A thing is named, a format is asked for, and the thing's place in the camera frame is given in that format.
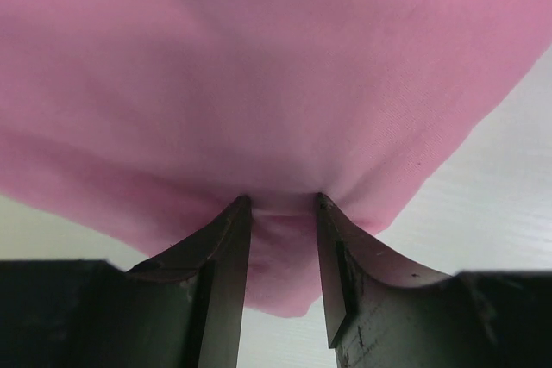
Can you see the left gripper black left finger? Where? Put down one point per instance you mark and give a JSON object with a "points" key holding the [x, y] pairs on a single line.
{"points": [[180, 308]]}

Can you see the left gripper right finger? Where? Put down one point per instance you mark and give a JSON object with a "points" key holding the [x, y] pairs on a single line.
{"points": [[384, 310]]}

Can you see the pink t shirt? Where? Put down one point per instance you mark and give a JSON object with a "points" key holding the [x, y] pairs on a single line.
{"points": [[143, 119]]}

